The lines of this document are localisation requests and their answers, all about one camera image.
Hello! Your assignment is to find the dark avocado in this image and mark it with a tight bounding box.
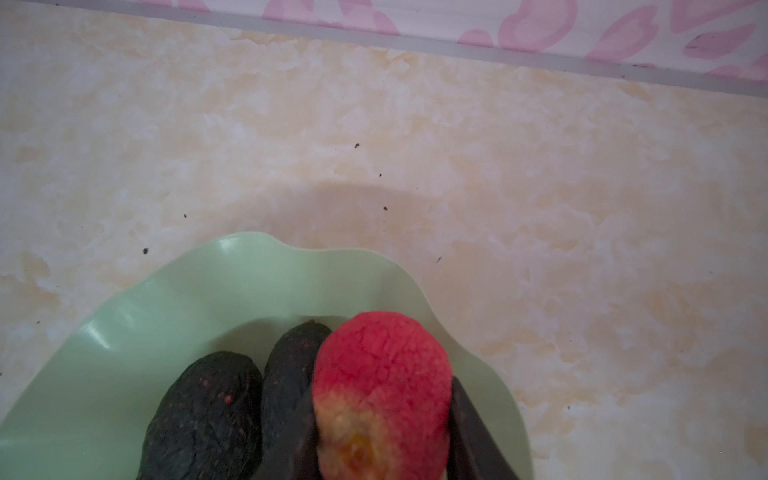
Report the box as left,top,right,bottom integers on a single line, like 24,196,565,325
137,351,263,479
260,320,331,456

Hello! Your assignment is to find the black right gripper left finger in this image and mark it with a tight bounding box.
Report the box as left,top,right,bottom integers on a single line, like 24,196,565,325
251,391,322,480

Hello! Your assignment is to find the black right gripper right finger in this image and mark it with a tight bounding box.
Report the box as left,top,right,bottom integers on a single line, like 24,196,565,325
446,377,519,480

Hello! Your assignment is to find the red yellow peach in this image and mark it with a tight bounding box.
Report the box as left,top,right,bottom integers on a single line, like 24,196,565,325
312,311,453,479

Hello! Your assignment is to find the green wavy fruit bowl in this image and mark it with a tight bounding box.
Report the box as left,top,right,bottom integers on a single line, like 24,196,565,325
1,232,534,479

